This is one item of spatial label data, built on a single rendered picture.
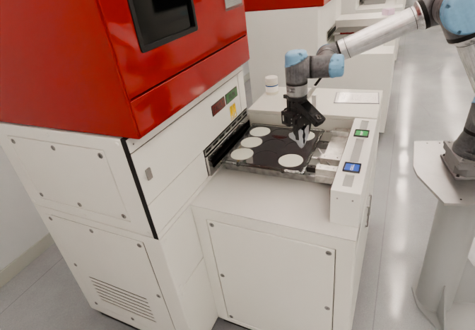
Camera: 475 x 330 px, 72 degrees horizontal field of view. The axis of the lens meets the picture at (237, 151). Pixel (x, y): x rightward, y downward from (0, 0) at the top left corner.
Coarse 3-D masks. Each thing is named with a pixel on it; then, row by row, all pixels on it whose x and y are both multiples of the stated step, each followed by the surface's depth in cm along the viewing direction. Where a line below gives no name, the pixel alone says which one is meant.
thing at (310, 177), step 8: (232, 168) 147; (240, 168) 144; (248, 168) 143; (256, 168) 141; (280, 176) 137; (288, 176) 135; (296, 176) 134; (304, 176) 132; (312, 176) 130; (328, 184) 129
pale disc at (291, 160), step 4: (284, 156) 136; (288, 156) 136; (292, 156) 136; (296, 156) 135; (300, 156) 135; (280, 160) 134; (284, 160) 134; (288, 160) 133; (292, 160) 133; (296, 160) 132; (300, 160) 132; (280, 164) 132; (284, 164) 131; (288, 164) 131; (292, 164) 130; (296, 164) 130
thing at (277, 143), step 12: (276, 132) 156; (288, 132) 155; (312, 132) 152; (240, 144) 150; (264, 144) 148; (276, 144) 146; (288, 144) 145; (312, 144) 142; (228, 156) 142; (252, 156) 140; (264, 156) 139; (276, 156) 137; (288, 168) 128; (300, 168) 127
